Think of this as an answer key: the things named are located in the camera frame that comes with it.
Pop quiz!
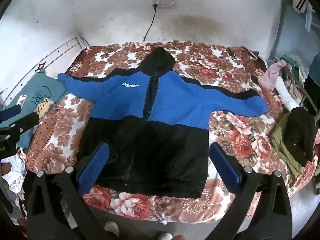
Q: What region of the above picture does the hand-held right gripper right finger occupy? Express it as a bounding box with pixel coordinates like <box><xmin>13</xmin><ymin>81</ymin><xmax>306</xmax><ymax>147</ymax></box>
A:
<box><xmin>209</xmin><ymin>142</ymin><xmax>293</xmax><ymax>240</ymax></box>

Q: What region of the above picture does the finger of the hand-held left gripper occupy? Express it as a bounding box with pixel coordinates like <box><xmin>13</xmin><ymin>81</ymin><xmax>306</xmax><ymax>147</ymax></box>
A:
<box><xmin>0</xmin><ymin>112</ymin><xmax>40</xmax><ymax>140</ymax></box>
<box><xmin>0</xmin><ymin>104</ymin><xmax>22</xmax><ymax>123</ymax></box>

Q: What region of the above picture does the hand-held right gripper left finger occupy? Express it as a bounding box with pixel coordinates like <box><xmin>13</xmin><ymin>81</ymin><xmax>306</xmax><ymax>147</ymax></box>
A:
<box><xmin>26</xmin><ymin>142</ymin><xmax>113</xmax><ymax>240</ymax></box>

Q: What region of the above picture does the blue and black hooded jacket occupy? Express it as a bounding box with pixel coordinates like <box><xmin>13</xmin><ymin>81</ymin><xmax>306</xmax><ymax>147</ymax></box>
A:
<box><xmin>57</xmin><ymin>47</ymin><xmax>269</xmax><ymax>198</ymax></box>

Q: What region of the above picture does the person's left hand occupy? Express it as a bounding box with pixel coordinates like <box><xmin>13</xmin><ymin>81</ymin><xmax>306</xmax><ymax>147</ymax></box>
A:
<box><xmin>0</xmin><ymin>162</ymin><xmax>11</xmax><ymax>179</ymax></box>

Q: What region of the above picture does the floral fleece blanket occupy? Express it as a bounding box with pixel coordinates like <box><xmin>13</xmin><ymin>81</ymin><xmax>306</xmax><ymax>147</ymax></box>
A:
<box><xmin>25</xmin><ymin>41</ymin><xmax>300</xmax><ymax>224</ymax></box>

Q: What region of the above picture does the teal printed sweatshirt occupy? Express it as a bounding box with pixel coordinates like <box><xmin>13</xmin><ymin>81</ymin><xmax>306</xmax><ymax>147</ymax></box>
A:
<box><xmin>0</xmin><ymin>71</ymin><xmax>69</xmax><ymax>153</ymax></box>

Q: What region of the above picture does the pink floral cloth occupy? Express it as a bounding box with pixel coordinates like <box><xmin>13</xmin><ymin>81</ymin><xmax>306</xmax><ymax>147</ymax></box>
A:
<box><xmin>0</xmin><ymin>155</ymin><xmax>33</xmax><ymax>227</ymax></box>

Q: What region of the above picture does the olive green garment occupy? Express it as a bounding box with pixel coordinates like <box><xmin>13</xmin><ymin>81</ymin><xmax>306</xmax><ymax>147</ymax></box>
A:
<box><xmin>271</xmin><ymin>112</ymin><xmax>318</xmax><ymax>178</ymax></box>

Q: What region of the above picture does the white bed board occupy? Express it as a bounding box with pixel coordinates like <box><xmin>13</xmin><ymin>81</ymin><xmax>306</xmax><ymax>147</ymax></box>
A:
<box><xmin>0</xmin><ymin>36</ymin><xmax>90</xmax><ymax>105</ymax></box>

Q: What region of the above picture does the black garment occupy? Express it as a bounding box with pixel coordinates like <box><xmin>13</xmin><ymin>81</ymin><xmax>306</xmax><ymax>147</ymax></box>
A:
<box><xmin>284</xmin><ymin>107</ymin><xmax>317</xmax><ymax>167</ymax></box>

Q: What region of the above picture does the maroon cloth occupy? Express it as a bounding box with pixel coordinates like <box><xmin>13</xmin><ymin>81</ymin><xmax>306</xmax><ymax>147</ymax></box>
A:
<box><xmin>246</xmin><ymin>50</ymin><xmax>260</xmax><ymax>61</ymax></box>

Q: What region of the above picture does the blue mosquito net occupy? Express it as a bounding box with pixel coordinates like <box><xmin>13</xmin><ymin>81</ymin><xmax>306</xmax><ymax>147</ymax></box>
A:
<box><xmin>265</xmin><ymin>0</ymin><xmax>320</xmax><ymax>58</ymax></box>

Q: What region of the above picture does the white power strip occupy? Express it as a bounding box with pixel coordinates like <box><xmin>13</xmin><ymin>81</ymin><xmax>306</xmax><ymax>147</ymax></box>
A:
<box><xmin>152</xmin><ymin>0</ymin><xmax>174</xmax><ymax>9</ymax></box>

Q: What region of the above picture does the black white striped cloth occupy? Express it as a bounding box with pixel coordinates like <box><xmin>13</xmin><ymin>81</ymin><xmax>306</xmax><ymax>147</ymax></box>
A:
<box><xmin>292</xmin><ymin>0</ymin><xmax>308</xmax><ymax>13</ymax></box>

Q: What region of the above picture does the white thin cord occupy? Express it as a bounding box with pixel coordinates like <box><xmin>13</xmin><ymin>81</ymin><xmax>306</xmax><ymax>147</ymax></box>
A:
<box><xmin>166</xmin><ymin>40</ymin><xmax>198</xmax><ymax>60</ymax></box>

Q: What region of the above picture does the black power cable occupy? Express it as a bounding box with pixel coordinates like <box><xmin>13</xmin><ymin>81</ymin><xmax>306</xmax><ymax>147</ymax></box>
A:
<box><xmin>143</xmin><ymin>6</ymin><xmax>157</xmax><ymax>42</ymax></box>

